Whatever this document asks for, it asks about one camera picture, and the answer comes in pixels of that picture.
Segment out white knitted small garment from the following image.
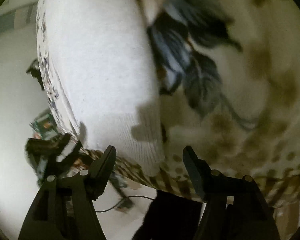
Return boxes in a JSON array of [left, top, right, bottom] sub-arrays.
[[37, 0, 165, 176]]

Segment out floral cream bed blanket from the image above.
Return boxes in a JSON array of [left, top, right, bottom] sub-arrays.
[[75, 0, 300, 208]]

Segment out thin black cable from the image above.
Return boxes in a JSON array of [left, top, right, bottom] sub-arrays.
[[94, 195, 157, 214]]

